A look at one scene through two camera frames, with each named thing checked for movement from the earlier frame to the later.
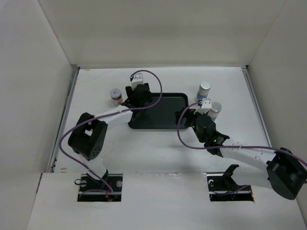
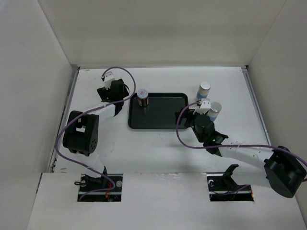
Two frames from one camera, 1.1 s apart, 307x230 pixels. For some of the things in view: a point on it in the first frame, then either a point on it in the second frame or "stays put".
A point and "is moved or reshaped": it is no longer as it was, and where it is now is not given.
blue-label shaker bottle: [216, 107] stays put
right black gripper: [186, 113] stays put
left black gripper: [130, 91] → [104, 92]
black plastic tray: [165, 114] stays put
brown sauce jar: [116, 95] is moved or reshaped
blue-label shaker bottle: [203, 89] stays put
